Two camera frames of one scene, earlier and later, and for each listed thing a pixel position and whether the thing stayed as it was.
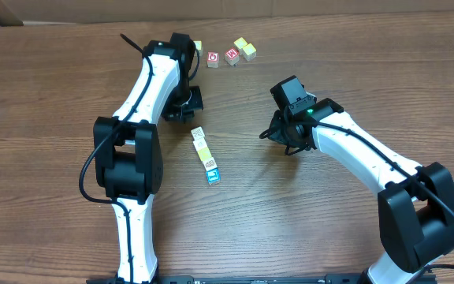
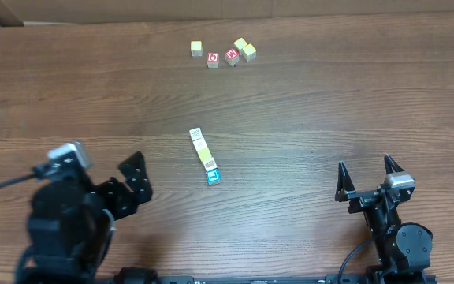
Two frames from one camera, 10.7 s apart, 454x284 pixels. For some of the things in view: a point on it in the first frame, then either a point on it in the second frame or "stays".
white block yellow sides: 210,164 stays
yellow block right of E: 249,52 stays
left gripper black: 185,106 -> 113,193
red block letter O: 213,59 stays
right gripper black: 276,134 -> 367,196
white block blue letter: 213,176 stays
